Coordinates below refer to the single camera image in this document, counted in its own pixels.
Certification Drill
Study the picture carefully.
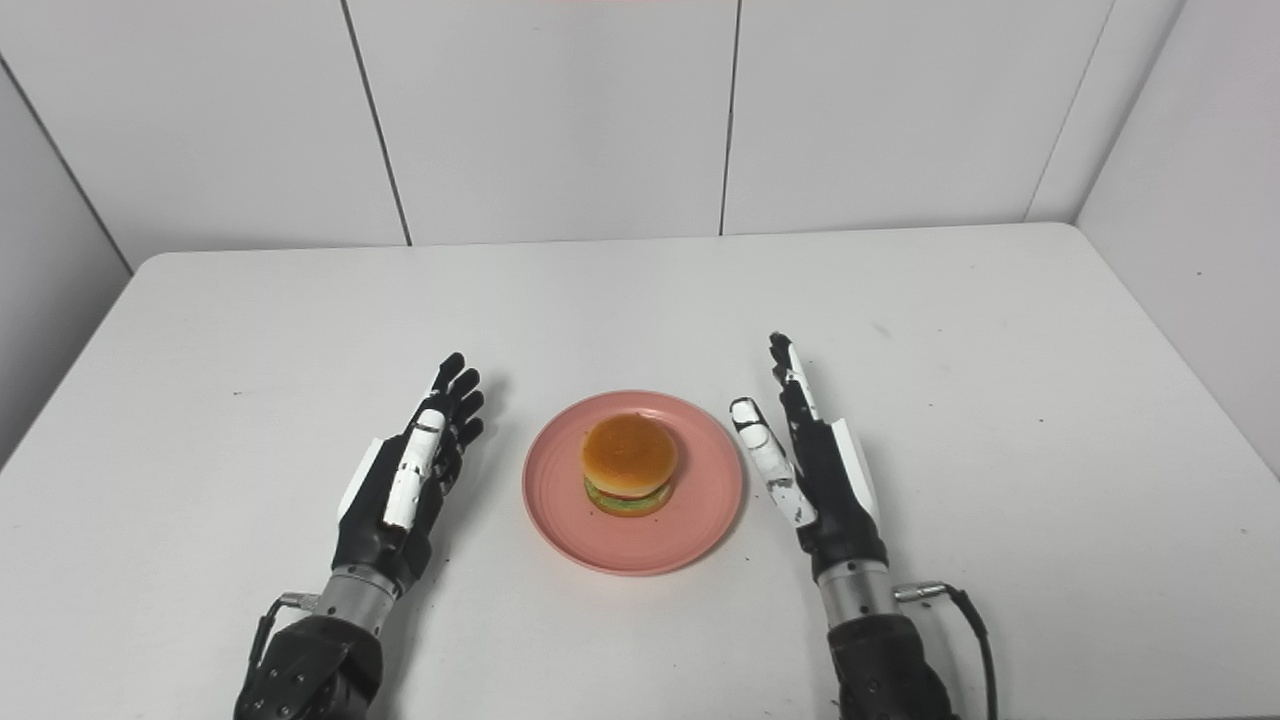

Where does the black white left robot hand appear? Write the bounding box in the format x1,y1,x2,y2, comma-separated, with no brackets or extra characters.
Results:
332,352,487,599

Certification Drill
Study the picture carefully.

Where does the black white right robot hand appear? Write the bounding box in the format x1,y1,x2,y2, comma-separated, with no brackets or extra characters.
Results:
729,332,889,583

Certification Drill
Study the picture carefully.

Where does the pink round plate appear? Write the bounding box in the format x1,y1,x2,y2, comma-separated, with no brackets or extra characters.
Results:
522,390,746,577

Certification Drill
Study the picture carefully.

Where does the toy hamburger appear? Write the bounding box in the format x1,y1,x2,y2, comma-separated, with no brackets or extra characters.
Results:
582,412,680,518

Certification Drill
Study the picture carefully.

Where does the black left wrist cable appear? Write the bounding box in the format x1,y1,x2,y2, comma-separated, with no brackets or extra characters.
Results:
245,592,319,681

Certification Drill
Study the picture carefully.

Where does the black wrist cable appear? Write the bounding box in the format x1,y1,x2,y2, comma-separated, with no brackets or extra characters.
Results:
893,581,999,720
245,592,319,681

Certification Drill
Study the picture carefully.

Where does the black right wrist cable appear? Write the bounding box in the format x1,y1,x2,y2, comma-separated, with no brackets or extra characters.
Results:
893,581,999,720

